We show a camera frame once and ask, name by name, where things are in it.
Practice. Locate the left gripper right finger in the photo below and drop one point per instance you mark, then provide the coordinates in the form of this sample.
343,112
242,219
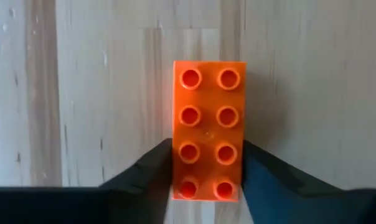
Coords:
275,193

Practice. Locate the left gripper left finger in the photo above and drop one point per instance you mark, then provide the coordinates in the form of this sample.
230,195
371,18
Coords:
144,180

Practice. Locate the long orange toy block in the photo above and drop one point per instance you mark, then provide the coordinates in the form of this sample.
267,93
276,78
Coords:
208,130

